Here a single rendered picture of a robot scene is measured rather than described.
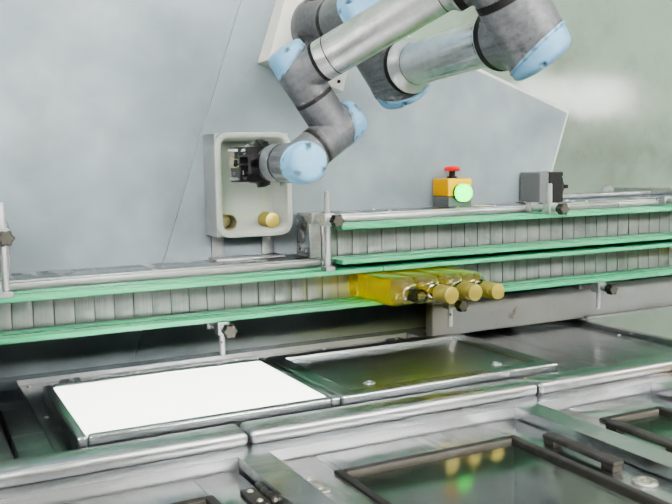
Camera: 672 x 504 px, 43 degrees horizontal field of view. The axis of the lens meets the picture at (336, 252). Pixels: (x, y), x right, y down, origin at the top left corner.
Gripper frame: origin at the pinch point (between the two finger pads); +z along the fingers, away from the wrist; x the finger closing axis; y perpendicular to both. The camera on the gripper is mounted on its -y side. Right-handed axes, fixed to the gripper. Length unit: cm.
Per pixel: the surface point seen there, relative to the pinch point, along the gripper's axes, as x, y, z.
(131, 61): -22.2, 21.6, 7.7
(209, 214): 10.7, 7.5, 4.5
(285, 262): 21.6, -5.8, -5.1
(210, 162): -0.6, 7.3, 2.6
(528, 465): 44, -9, -80
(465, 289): 27, -33, -33
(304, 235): 16.2, -11.2, -4.0
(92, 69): -20.5, 29.7, 7.9
